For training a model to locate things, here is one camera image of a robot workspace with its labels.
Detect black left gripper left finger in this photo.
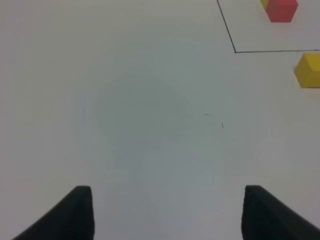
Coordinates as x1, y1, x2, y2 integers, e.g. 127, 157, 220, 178
15, 185, 95, 240

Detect template red cube block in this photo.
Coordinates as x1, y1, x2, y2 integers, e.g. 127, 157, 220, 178
265, 0, 299, 23

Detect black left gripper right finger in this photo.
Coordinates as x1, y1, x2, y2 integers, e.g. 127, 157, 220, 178
241, 185, 320, 240

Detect template yellow cube block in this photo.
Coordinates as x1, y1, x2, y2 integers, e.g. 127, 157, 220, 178
260, 0, 269, 10

